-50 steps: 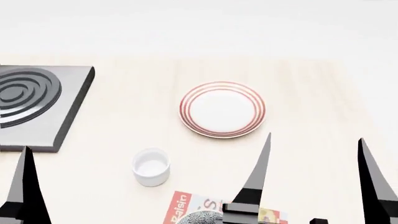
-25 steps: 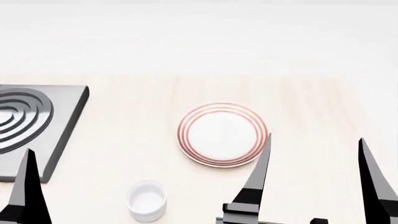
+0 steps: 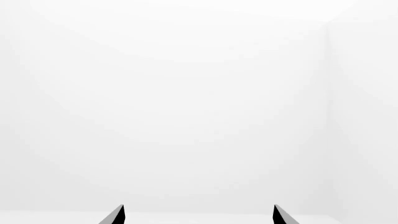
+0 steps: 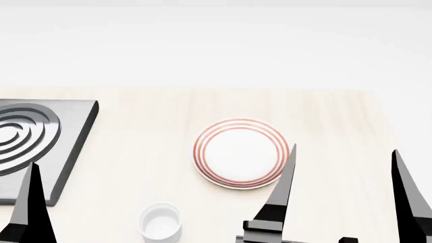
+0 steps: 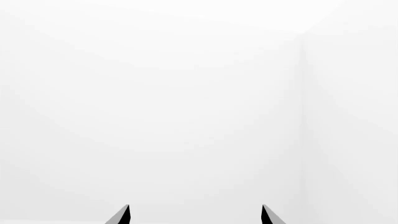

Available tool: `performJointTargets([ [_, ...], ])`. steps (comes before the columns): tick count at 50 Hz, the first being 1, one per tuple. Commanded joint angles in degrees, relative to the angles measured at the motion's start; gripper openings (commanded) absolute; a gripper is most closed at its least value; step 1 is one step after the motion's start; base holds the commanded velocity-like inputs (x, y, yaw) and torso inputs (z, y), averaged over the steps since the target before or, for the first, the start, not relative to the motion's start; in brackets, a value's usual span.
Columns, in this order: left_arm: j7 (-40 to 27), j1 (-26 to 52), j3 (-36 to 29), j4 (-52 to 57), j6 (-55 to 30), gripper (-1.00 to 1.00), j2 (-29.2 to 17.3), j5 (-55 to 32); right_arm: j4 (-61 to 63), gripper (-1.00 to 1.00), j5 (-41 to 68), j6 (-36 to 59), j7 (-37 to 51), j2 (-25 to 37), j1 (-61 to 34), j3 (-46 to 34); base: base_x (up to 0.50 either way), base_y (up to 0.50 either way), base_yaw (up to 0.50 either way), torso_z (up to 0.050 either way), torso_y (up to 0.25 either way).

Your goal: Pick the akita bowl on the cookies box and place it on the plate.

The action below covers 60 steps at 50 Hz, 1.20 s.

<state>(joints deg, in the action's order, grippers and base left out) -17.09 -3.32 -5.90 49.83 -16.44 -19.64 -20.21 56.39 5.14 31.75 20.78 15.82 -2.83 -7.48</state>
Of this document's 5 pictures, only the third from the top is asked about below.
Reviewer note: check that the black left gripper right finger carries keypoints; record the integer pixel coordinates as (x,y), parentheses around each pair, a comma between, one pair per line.
(282,217)

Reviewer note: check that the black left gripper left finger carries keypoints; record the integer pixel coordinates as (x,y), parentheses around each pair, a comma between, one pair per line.
(115,217)

